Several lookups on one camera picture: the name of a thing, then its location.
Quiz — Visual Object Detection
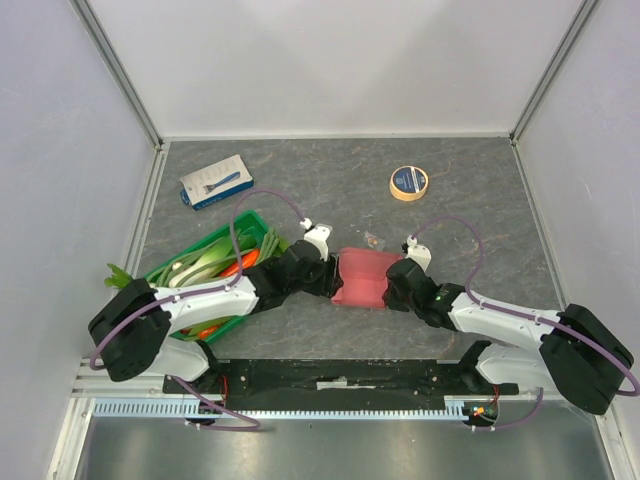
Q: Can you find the pink paper box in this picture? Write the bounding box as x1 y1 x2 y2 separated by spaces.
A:
331 247 402 309

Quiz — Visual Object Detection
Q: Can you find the small clear plastic bag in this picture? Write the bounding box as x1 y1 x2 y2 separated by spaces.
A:
364 231 386 251

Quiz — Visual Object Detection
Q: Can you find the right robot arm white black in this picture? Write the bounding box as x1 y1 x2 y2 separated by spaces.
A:
384 259 634 415

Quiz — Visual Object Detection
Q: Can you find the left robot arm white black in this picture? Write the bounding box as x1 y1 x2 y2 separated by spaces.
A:
88 240 338 393

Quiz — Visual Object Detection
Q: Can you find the blue white razor box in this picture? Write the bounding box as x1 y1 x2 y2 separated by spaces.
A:
180 155 255 210

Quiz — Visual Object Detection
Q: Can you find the green bean bundle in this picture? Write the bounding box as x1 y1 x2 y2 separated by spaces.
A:
255 228 287 264

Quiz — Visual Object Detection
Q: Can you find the orange toy carrot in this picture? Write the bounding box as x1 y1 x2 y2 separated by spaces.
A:
219 248 260 278

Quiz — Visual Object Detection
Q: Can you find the green plastic basket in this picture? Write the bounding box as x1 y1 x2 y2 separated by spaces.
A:
130 209 291 346

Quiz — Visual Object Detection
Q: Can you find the green toy leek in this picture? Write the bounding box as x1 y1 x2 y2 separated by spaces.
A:
145 234 259 288

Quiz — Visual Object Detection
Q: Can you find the masking tape roll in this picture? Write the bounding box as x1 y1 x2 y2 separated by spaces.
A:
389 165 429 202

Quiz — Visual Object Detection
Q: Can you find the green leafy toy vegetable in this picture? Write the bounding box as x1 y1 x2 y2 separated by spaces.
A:
103 263 135 290

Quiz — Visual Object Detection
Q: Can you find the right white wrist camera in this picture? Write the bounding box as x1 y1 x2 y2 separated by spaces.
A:
402 235 432 272

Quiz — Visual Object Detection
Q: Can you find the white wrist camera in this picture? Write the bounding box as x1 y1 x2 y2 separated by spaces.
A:
300 218 332 261
402 235 432 272

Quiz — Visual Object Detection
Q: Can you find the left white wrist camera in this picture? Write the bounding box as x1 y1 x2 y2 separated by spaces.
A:
300 218 332 261

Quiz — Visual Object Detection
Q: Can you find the grey slotted cable duct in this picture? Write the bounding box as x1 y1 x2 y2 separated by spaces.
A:
93 397 482 421

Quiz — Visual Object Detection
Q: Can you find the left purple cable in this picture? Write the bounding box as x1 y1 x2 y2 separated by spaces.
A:
88 188 314 431

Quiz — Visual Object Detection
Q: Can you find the purple cable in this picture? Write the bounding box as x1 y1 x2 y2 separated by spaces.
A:
407 215 640 434
88 188 314 431

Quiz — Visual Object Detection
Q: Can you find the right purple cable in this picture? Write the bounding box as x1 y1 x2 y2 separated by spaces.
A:
407 215 640 434

